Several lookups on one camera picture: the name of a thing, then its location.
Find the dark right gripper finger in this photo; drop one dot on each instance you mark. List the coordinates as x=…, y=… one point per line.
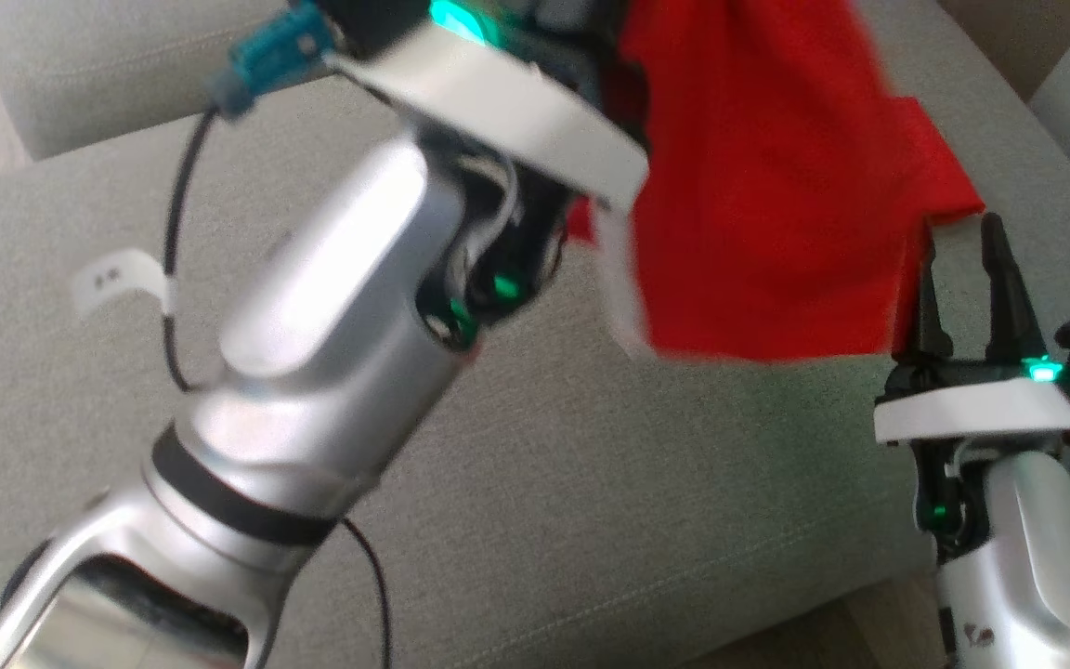
x=927, y=325
x=1009, y=316

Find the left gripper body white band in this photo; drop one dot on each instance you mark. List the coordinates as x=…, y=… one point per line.
x=498, y=102

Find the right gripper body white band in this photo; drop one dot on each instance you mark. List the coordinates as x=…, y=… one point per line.
x=972, y=413

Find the red jersey with striped trim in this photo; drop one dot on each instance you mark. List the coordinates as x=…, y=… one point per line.
x=758, y=186

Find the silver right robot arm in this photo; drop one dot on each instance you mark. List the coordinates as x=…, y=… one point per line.
x=1037, y=557

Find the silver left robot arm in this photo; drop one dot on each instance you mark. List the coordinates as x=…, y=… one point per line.
x=312, y=325

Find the large grey sofa seat cushion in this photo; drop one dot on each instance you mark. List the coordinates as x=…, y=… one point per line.
x=637, y=483

